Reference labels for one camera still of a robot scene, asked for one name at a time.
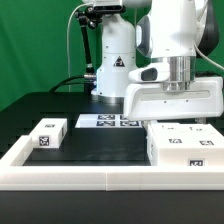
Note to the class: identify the white cabinet body box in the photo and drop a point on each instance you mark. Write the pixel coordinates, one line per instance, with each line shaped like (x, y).
(184, 155)

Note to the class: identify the white U-shaped frame wall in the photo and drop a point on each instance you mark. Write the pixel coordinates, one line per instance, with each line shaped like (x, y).
(16, 175)

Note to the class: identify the small white cabinet block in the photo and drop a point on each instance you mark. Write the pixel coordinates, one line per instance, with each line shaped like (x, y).
(49, 133)

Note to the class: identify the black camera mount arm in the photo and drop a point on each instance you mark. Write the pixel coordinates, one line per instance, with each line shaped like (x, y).
(87, 19)

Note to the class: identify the white door panel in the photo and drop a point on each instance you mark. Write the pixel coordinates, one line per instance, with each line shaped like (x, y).
(203, 135)
(164, 135)

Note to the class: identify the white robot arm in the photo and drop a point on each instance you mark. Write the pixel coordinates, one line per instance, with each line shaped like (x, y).
(172, 35)

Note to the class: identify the black camera on mount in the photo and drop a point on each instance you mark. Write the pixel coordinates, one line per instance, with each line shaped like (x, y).
(108, 6)

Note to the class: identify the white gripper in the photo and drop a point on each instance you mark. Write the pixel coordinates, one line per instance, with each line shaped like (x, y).
(146, 100)

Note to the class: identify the white flat base plate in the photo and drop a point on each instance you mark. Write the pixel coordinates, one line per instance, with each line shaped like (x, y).
(105, 121)

